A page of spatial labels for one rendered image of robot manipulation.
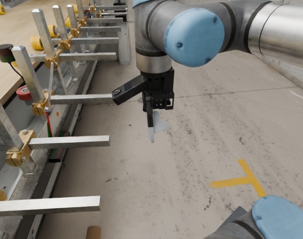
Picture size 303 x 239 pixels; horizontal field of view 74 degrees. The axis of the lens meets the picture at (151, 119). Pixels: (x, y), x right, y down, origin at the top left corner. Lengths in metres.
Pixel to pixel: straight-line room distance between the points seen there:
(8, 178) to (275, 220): 0.98
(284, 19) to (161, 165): 1.49
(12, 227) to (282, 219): 0.77
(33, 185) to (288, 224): 0.81
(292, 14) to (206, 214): 1.35
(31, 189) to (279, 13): 0.87
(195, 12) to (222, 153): 1.65
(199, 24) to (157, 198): 1.35
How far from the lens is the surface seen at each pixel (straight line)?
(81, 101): 0.98
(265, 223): 0.60
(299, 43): 0.37
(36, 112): 0.99
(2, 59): 0.93
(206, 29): 0.36
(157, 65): 0.49
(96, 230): 1.43
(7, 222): 0.86
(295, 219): 0.65
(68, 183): 1.75
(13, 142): 0.81
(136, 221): 1.50
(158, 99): 0.55
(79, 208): 0.63
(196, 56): 0.36
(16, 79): 1.17
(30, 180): 0.92
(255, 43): 0.41
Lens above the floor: 1.37
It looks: 39 degrees down
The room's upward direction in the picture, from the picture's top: straight up
